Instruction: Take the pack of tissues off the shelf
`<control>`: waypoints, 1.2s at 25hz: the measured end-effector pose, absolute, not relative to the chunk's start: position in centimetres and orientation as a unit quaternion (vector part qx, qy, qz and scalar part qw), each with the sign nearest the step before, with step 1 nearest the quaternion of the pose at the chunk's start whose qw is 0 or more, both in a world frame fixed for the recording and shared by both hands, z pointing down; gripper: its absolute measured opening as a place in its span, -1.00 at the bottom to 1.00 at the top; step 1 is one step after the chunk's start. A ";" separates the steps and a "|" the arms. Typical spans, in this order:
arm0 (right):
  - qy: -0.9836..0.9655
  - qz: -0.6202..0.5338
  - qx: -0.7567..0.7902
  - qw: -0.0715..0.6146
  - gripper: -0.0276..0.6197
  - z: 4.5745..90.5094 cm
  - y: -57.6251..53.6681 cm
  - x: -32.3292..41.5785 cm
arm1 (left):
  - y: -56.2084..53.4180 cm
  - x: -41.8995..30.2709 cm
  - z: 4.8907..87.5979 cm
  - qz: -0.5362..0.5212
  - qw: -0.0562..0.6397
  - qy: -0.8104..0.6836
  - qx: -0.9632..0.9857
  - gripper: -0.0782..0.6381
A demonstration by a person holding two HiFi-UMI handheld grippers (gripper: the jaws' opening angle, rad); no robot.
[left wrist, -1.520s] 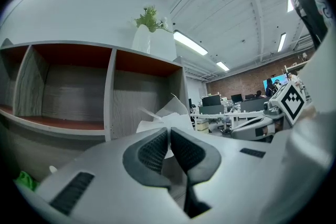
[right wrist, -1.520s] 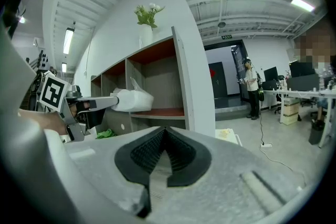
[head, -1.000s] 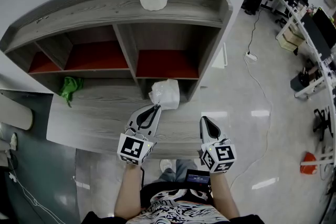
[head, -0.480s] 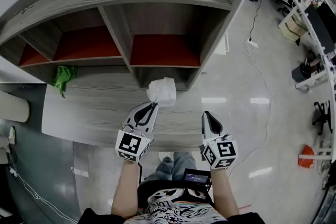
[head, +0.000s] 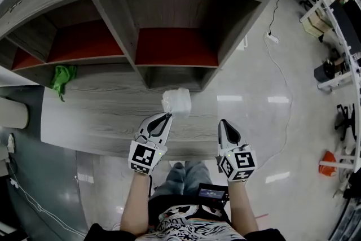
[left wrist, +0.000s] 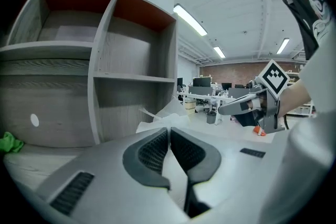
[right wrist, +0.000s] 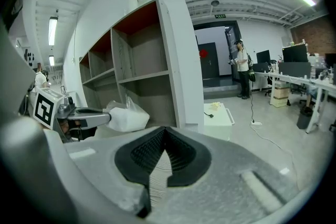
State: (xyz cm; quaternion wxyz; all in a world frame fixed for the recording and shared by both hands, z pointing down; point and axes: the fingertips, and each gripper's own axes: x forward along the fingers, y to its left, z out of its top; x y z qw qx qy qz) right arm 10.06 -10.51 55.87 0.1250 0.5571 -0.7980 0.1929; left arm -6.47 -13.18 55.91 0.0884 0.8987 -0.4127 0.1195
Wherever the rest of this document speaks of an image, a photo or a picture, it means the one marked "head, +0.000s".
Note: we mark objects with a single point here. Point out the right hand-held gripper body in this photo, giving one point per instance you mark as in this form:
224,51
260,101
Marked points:
239,163

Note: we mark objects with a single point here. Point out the green cloth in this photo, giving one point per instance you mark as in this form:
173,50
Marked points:
63,76

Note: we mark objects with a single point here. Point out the white power strip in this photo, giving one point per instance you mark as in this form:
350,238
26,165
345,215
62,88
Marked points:
271,37

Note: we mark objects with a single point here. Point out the white tissues pack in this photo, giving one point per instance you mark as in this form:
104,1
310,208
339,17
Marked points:
179,103

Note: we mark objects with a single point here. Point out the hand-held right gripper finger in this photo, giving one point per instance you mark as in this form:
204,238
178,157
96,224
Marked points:
235,134
222,138

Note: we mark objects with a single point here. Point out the person's left forearm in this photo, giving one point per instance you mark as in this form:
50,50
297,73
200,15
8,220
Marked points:
135,206

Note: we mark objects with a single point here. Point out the black office chair base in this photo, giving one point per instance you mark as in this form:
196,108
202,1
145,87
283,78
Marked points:
345,121

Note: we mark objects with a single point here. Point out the orange bag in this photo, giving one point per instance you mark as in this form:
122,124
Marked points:
327,165

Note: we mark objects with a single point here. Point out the black screen device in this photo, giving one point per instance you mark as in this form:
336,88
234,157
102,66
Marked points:
212,193

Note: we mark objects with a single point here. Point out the large black computer monitor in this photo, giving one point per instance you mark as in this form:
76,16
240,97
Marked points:
348,22

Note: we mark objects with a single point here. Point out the person's right forearm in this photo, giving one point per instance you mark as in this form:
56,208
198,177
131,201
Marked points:
242,206

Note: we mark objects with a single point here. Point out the white cylindrical bin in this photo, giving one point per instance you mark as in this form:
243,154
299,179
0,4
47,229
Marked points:
14,113

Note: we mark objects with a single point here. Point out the grey wood-grain table top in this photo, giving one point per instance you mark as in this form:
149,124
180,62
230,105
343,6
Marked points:
98,121

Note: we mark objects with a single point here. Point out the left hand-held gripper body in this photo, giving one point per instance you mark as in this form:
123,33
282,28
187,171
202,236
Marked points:
144,156

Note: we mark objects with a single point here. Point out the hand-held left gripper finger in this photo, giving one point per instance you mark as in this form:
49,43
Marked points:
167,132
145,128

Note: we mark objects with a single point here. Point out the stacked cardboard boxes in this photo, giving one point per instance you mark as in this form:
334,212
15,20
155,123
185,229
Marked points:
317,24

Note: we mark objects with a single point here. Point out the person's grey trousers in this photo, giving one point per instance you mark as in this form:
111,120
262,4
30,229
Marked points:
183,177

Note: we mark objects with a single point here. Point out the black waste bin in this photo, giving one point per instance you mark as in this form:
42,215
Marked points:
324,73

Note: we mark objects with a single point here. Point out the person's patterned shirt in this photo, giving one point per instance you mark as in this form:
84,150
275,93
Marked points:
191,228

